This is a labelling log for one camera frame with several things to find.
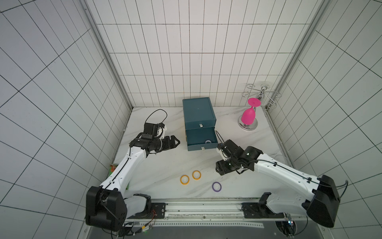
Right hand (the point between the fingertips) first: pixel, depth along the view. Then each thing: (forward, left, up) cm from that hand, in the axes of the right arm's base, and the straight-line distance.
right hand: (216, 169), depth 77 cm
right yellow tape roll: (0, +10, -9) cm, 14 cm away
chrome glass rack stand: (+38, -30, +19) cm, 52 cm away
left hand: (+10, +25, +6) cm, 27 cm away
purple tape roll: (+18, +4, -1) cm, 19 cm away
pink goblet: (+32, -20, +9) cm, 39 cm away
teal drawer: (+23, +10, +10) cm, 27 cm away
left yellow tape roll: (-5, +16, -9) cm, 19 cm away
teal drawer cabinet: (+33, +12, +12) cm, 37 cm away
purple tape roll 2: (-8, 0, -9) cm, 12 cm away
